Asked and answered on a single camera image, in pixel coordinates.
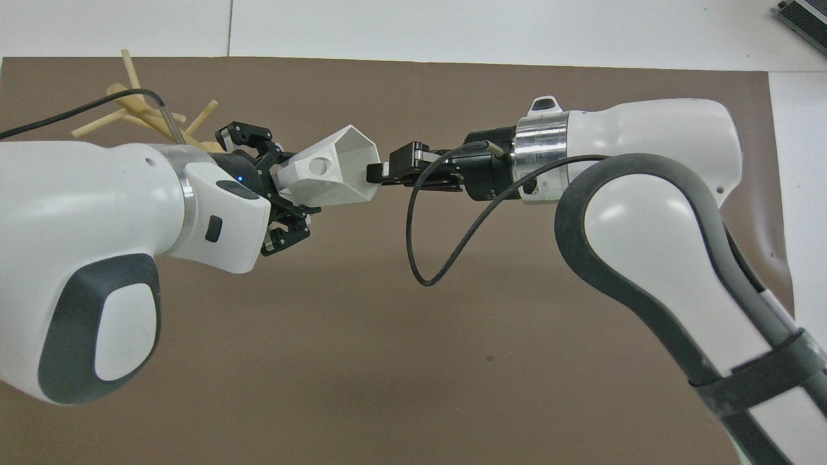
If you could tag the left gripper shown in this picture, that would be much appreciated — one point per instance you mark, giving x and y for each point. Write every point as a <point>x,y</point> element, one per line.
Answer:
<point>240,169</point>

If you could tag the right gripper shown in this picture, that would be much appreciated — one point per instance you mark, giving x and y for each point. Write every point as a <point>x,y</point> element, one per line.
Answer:
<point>488,171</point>

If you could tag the white angular cup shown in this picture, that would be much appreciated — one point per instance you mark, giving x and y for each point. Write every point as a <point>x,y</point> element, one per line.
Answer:
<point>336,165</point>

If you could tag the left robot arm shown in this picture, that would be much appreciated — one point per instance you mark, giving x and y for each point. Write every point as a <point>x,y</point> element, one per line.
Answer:
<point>77,213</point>

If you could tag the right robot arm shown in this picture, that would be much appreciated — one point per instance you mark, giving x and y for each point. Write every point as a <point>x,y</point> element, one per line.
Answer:
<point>652,219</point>

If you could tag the wooden cup rack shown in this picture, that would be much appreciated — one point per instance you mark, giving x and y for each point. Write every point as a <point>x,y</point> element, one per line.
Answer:
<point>139,113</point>

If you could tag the grey metal device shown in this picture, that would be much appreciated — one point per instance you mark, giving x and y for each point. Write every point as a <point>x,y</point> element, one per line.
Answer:
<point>806,18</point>

